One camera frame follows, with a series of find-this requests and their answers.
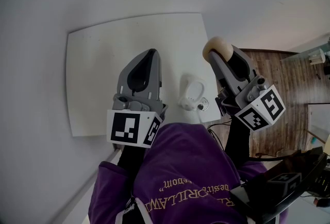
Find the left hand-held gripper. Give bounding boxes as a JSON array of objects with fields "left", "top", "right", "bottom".
[{"left": 107, "top": 48, "right": 169, "bottom": 148}]

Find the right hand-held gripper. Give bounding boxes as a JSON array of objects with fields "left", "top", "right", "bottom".
[{"left": 208, "top": 44, "right": 286, "bottom": 132}]

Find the cream bar of soap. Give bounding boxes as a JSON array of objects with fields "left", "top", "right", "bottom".
[{"left": 202, "top": 37, "right": 234, "bottom": 62}]

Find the person's right forearm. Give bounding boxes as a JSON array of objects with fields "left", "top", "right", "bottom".
[{"left": 225, "top": 112, "right": 253, "bottom": 168}]

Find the person's left forearm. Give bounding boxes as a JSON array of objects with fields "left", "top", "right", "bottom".
[{"left": 117, "top": 144, "right": 149, "bottom": 182}]

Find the glass table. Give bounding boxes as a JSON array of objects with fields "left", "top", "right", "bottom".
[{"left": 279, "top": 37, "right": 330, "bottom": 71}]

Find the person's purple sweatshirt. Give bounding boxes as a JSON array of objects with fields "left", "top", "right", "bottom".
[{"left": 87, "top": 123, "right": 288, "bottom": 224}]

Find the glass cabinet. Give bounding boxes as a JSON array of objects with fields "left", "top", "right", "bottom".
[{"left": 307, "top": 102, "right": 330, "bottom": 147}]

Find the black chair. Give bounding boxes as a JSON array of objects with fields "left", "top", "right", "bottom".
[{"left": 228, "top": 145, "right": 328, "bottom": 224}]

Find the black cable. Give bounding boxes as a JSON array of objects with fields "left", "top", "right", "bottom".
[{"left": 206, "top": 118, "right": 233, "bottom": 150}]

